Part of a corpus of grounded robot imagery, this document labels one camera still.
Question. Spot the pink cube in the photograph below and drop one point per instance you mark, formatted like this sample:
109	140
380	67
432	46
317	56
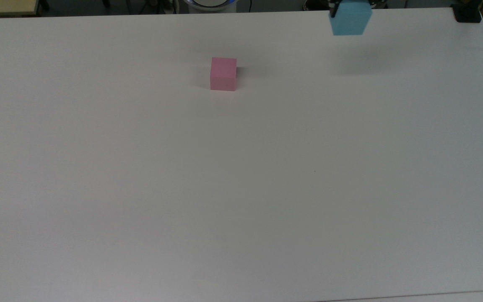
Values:
223	75

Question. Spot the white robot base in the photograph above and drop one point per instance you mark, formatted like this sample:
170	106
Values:
210	5

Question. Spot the black table clamp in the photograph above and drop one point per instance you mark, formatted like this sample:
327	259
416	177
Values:
467	11

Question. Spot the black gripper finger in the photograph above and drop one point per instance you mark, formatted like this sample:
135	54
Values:
333	7
377	3

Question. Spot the wooden desk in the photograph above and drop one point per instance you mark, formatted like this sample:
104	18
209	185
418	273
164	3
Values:
4	6

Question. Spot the blue cube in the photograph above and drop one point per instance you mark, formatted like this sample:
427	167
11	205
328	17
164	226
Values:
350	19

